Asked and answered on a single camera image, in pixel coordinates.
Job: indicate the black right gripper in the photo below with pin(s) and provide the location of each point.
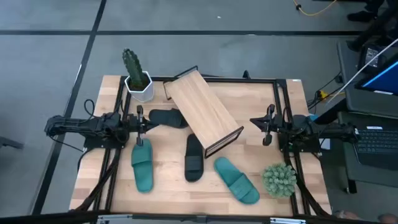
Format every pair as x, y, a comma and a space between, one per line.
271, 126

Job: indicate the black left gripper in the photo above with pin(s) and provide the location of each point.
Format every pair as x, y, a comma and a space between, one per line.
140, 115

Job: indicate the green rubber slide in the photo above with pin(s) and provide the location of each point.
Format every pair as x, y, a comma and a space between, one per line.
142, 174
237, 182

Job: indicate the wooden shelf black metal frame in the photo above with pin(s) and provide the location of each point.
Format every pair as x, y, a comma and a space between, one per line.
202, 109

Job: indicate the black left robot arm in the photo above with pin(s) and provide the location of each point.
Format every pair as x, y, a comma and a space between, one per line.
77, 125

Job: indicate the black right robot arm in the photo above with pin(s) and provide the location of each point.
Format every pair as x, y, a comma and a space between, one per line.
329, 130

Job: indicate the white hexagonal plant pot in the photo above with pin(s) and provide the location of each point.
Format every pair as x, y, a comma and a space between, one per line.
143, 94

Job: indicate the tall green cactus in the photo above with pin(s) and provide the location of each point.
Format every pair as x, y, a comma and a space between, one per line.
133, 68

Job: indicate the round green succulent plant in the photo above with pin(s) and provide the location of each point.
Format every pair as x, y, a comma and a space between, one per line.
279, 180

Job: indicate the yellow power plug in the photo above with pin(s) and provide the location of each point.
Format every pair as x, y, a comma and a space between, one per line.
323, 94

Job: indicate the grey side desk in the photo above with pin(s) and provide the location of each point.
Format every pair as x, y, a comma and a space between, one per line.
357, 104

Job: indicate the white rod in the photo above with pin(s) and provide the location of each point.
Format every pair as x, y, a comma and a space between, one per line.
360, 70

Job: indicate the dark laptop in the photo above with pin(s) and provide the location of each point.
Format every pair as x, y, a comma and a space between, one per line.
376, 146

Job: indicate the person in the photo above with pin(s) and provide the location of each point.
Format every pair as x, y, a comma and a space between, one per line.
362, 16
345, 214

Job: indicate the black device with label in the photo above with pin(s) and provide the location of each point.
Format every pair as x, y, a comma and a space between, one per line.
370, 57

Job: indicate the monitor with blue screen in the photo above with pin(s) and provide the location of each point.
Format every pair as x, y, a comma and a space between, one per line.
385, 81

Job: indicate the grey chair leg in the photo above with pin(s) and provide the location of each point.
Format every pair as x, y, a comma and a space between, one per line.
11, 143

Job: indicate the black metal rig frame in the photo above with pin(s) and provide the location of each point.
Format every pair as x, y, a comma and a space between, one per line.
217, 80

